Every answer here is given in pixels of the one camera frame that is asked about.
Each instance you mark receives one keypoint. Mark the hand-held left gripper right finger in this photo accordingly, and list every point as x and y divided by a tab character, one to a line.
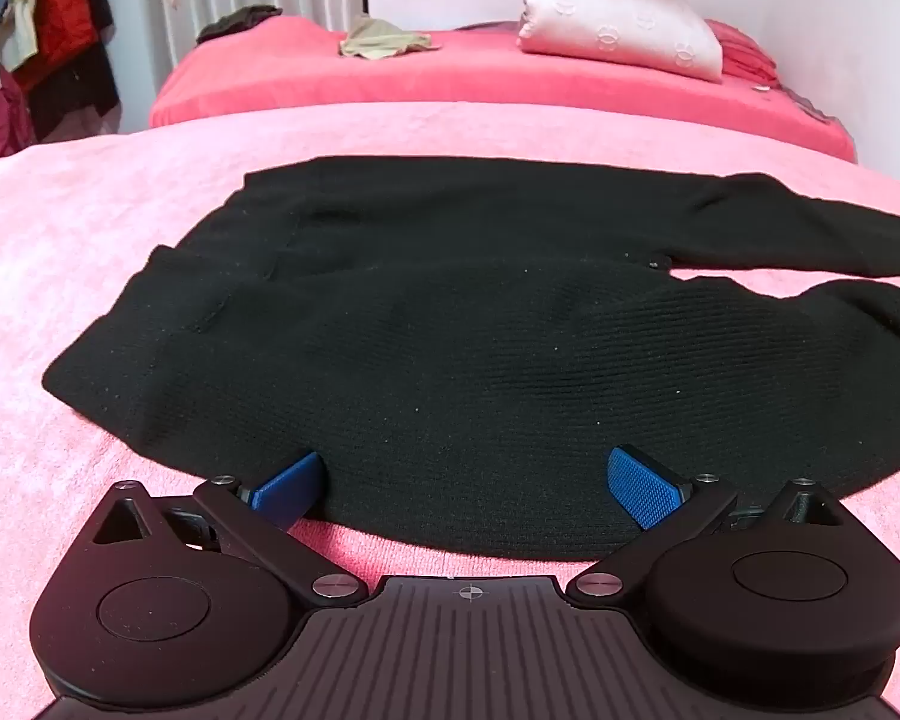
641	487

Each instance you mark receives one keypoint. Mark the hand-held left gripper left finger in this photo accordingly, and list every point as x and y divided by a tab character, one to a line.
289	489

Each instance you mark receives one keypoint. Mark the black knit pants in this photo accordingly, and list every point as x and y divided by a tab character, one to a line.
457	337

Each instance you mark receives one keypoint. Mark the light pink fleece blanket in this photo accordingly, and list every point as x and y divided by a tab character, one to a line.
82	255

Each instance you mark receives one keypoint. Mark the grey purple cloth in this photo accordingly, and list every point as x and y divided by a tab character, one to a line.
814	106

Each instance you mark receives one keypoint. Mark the folded red blanket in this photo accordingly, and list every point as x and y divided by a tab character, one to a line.
746	52

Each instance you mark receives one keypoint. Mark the bed with red-pink cover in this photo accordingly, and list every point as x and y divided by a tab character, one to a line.
457	71

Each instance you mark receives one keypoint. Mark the beige crumpled cloth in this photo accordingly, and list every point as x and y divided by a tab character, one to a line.
379	39

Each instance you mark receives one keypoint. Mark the folded pale pink quilt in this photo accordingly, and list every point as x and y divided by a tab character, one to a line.
622	22

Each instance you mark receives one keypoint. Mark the dark crumpled cloth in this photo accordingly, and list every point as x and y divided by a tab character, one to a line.
236	21

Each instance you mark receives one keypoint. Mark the hanging black coat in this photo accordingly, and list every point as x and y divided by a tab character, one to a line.
94	52

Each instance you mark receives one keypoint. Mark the hanging cream shirt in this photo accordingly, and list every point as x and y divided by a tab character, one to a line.
21	15

